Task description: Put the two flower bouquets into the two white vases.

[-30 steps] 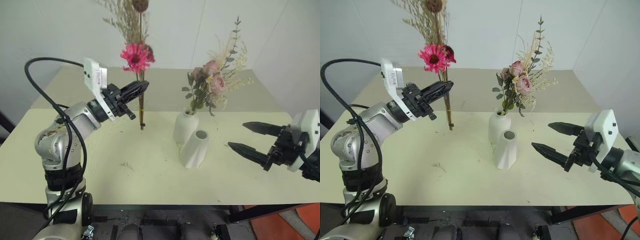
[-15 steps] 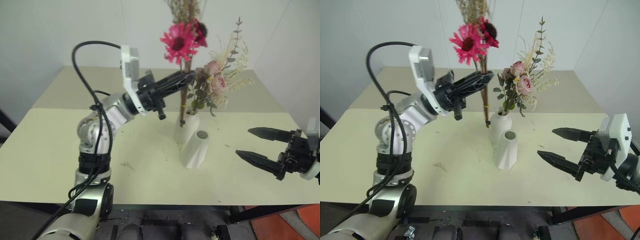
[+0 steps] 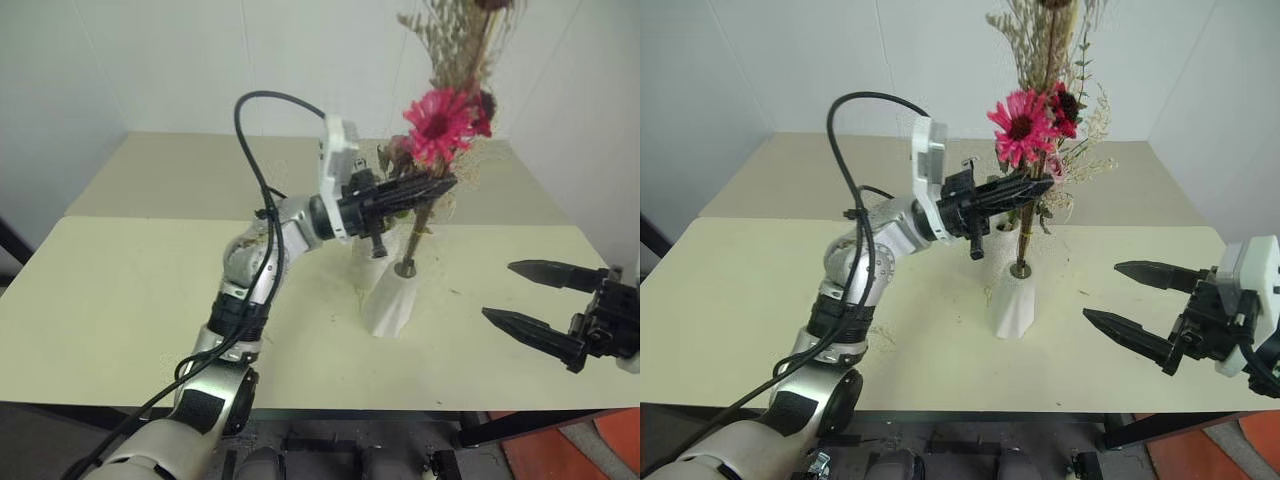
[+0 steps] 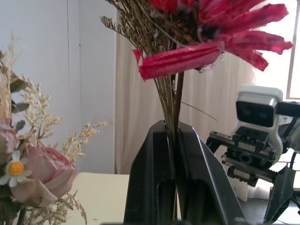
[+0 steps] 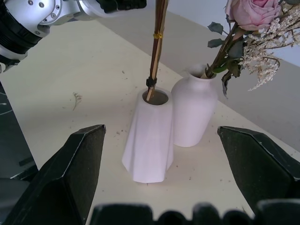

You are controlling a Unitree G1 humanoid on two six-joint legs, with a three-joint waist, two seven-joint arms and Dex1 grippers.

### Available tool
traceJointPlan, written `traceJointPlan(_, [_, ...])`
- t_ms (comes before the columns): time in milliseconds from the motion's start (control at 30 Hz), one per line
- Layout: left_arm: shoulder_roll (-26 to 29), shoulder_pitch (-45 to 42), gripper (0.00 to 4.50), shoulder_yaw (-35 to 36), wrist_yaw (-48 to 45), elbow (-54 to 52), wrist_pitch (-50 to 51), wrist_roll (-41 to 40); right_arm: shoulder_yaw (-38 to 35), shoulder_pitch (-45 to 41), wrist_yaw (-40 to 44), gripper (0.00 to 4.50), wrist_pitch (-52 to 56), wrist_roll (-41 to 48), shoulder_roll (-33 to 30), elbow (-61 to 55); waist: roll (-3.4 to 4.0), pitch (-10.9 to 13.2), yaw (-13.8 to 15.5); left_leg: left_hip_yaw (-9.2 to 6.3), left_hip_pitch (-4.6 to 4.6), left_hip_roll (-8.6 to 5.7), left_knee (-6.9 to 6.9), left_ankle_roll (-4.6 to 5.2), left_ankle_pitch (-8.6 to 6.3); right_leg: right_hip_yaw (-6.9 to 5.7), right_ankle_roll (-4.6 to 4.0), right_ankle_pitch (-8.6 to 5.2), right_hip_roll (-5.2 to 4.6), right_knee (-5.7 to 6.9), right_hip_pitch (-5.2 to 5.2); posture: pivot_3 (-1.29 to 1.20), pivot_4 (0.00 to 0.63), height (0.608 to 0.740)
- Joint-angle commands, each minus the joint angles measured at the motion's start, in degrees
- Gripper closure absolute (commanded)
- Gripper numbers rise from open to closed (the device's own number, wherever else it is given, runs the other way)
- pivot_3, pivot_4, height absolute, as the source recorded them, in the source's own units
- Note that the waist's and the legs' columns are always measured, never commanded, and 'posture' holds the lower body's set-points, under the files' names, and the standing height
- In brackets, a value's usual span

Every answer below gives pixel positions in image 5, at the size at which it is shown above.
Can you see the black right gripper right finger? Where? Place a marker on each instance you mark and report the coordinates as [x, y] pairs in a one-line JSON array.
[[260, 166]]

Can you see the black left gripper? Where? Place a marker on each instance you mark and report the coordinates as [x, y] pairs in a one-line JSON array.
[[126, 5]]

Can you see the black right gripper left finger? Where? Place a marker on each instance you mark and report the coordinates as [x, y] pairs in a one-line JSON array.
[[63, 178]]

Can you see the dried brown-stemmed flower bouquet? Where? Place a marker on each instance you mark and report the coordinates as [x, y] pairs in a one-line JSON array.
[[156, 47]]

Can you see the small dried flower sprig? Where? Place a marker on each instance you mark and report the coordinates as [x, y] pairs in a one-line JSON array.
[[76, 100]]

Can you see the pink rose flower bouquet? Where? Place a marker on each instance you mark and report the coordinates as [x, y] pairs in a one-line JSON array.
[[254, 14]]

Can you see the white round-shouldered vase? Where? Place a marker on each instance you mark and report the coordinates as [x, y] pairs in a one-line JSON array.
[[193, 110]]

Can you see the white twisted faceted vase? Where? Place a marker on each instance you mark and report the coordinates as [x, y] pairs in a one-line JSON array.
[[150, 145]]

